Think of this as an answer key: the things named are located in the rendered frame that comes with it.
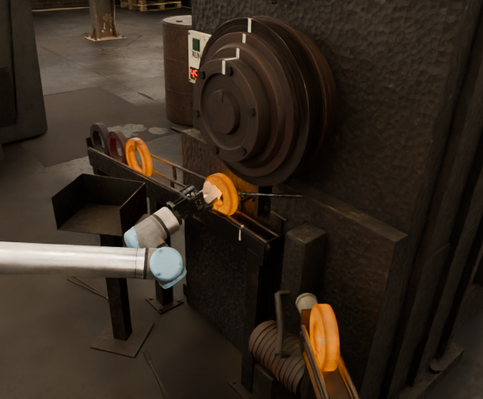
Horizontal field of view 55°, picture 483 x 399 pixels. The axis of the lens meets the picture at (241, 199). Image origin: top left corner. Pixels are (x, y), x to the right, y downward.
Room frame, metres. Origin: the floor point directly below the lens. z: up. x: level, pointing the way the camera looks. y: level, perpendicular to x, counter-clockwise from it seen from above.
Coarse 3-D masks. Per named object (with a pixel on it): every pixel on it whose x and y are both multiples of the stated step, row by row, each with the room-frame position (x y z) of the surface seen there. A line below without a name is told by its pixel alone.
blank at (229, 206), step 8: (216, 176) 1.42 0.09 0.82; (224, 176) 1.42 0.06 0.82; (216, 184) 1.42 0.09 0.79; (224, 184) 1.39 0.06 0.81; (232, 184) 1.40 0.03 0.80; (224, 192) 1.39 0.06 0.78; (232, 192) 1.38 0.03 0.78; (224, 200) 1.39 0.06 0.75; (232, 200) 1.36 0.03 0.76; (216, 208) 1.41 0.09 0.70; (224, 208) 1.38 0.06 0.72; (232, 208) 1.36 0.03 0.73
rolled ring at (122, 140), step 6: (108, 132) 2.01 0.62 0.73; (114, 132) 1.96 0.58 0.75; (120, 132) 1.97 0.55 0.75; (108, 138) 2.01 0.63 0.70; (114, 138) 1.97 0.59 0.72; (120, 138) 1.93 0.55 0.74; (126, 138) 1.94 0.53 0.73; (108, 144) 2.02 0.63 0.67; (114, 144) 2.02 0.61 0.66; (120, 144) 1.92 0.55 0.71; (108, 150) 2.03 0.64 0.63; (114, 150) 2.02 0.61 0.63; (114, 156) 2.00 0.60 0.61; (126, 162) 1.90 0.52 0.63
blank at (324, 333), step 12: (312, 312) 0.87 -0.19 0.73; (324, 312) 0.82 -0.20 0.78; (312, 324) 0.86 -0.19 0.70; (324, 324) 0.79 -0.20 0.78; (336, 324) 0.79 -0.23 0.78; (312, 336) 0.85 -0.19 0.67; (324, 336) 0.77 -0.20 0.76; (336, 336) 0.76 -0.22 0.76; (324, 348) 0.76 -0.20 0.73; (336, 348) 0.75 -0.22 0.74; (324, 360) 0.74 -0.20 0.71; (336, 360) 0.74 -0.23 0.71
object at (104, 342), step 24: (72, 192) 1.52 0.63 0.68; (96, 192) 1.59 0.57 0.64; (120, 192) 1.57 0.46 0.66; (144, 192) 1.53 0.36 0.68; (72, 216) 1.50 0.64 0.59; (96, 216) 1.49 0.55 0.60; (120, 216) 1.35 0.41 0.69; (120, 240) 1.48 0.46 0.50; (120, 288) 1.44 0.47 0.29; (120, 312) 1.44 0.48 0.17; (120, 336) 1.44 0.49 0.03; (144, 336) 1.46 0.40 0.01
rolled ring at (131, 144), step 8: (128, 144) 1.87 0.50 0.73; (136, 144) 1.81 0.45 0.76; (144, 144) 1.81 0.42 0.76; (128, 152) 1.87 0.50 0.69; (144, 152) 1.78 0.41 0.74; (128, 160) 1.88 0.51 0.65; (136, 160) 1.89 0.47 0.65; (144, 160) 1.76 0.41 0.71; (136, 168) 1.86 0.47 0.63; (144, 168) 1.77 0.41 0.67; (152, 168) 1.78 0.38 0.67
